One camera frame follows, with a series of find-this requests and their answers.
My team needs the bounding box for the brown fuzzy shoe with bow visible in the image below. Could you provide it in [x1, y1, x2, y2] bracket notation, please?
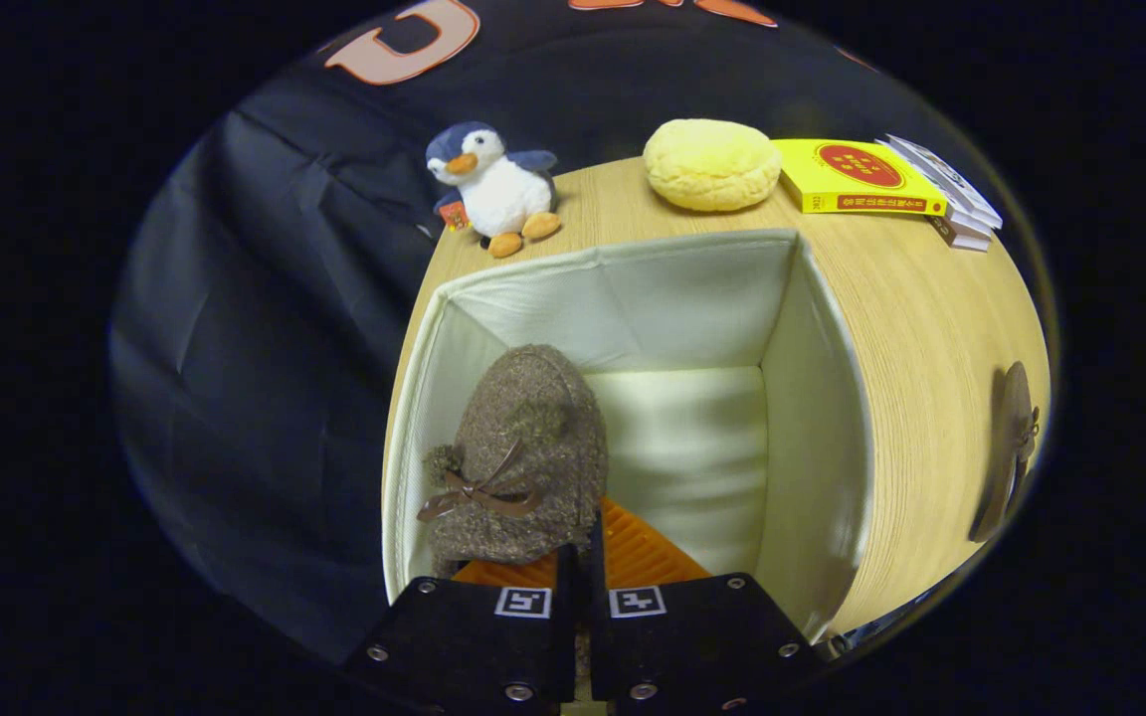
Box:
[417, 344, 610, 578]
[968, 360, 1042, 544]

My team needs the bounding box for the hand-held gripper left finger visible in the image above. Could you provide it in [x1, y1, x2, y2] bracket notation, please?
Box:
[346, 542, 579, 715]

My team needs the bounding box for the yellow round plush cushion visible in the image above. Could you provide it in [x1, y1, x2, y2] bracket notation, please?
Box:
[643, 117, 783, 213]

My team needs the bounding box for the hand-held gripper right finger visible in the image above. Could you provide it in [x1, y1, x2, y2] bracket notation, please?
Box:
[585, 497, 830, 715]

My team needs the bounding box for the penguin plush toy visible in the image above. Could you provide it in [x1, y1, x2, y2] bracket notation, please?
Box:
[424, 121, 564, 260]

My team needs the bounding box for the black backdrop cloth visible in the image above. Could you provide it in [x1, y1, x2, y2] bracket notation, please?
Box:
[110, 0, 932, 662]

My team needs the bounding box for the yellow book with red circle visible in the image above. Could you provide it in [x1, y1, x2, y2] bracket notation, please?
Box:
[772, 137, 949, 216]

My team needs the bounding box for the cream fabric storage box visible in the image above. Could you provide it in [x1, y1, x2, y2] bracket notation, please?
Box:
[381, 229, 874, 642]

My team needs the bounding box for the white illustrated cover book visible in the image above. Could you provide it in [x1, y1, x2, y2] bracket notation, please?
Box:
[876, 134, 1003, 230]

